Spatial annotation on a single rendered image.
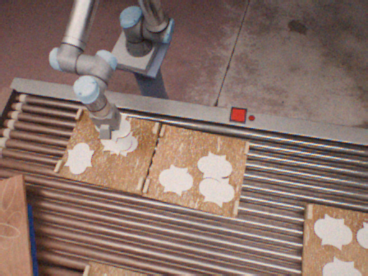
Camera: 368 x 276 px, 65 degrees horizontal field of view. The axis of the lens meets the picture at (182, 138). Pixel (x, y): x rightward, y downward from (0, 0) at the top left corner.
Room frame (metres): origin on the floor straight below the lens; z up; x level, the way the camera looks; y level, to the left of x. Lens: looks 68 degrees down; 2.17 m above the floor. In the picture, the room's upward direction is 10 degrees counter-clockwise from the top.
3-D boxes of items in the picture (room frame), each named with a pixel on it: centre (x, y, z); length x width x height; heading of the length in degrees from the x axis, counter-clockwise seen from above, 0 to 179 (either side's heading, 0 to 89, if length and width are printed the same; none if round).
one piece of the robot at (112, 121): (0.51, 0.28, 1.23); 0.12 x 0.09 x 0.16; 165
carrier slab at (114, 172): (0.52, 0.35, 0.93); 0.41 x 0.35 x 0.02; 68
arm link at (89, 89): (0.53, 0.27, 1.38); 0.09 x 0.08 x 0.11; 154
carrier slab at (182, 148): (0.35, -0.04, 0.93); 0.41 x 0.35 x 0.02; 67
